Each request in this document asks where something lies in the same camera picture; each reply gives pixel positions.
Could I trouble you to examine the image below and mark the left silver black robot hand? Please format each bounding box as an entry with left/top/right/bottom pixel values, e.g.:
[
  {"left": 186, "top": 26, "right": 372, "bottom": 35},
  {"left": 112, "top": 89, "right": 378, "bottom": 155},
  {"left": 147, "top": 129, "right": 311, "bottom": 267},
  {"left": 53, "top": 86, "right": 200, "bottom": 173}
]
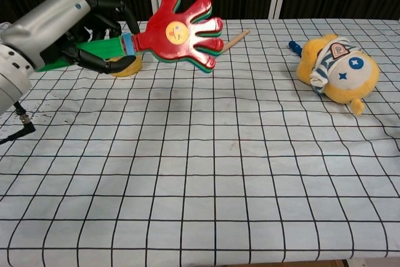
[{"left": 1, "top": 0, "right": 140, "bottom": 74}]

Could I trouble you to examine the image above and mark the red hand-shaped clapper toy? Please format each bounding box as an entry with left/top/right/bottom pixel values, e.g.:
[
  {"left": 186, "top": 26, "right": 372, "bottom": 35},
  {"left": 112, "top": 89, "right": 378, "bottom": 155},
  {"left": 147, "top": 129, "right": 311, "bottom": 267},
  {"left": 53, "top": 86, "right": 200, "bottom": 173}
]
[{"left": 34, "top": 0, "right": 224, "bottom": 76}]

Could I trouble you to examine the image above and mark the yellow transparent tape roll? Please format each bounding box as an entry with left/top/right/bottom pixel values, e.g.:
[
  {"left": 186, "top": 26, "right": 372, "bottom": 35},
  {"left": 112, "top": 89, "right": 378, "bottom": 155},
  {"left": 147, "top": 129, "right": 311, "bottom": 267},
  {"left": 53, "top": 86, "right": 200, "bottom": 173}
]
[{"left": 111, "top": 55, "right": 143, "bottom": 78}]

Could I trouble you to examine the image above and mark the wooden stick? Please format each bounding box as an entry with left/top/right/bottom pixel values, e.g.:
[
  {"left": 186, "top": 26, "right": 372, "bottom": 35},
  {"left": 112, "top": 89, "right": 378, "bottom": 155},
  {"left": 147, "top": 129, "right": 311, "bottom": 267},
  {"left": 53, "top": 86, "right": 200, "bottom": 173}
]
[{"left": 222, "top": 29, "right": 251, "bottom": 53}]

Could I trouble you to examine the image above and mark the white black-grid tablecloth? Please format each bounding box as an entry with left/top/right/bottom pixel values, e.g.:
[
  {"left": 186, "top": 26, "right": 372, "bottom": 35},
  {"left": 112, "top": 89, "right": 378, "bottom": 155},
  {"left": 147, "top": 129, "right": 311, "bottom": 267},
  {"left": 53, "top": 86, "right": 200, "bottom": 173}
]
[{"left": 0, "top": 18, "right": 400, "bottom": 267}]

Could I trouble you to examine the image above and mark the yellow plush toy striped hat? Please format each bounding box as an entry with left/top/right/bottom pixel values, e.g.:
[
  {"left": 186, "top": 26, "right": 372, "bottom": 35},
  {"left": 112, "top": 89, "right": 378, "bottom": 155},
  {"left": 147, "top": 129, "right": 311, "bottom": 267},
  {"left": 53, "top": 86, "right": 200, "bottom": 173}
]
[{"left": 287, "top": 33, "right": 381, "bottom": 116}]

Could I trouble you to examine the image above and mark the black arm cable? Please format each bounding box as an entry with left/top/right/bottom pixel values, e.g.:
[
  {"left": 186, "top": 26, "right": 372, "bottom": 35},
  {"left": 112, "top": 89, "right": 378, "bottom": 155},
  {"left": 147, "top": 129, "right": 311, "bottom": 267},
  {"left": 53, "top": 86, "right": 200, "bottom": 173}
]
[{"left": 0, "top": 101, "right": 38, "bottom": 146}]

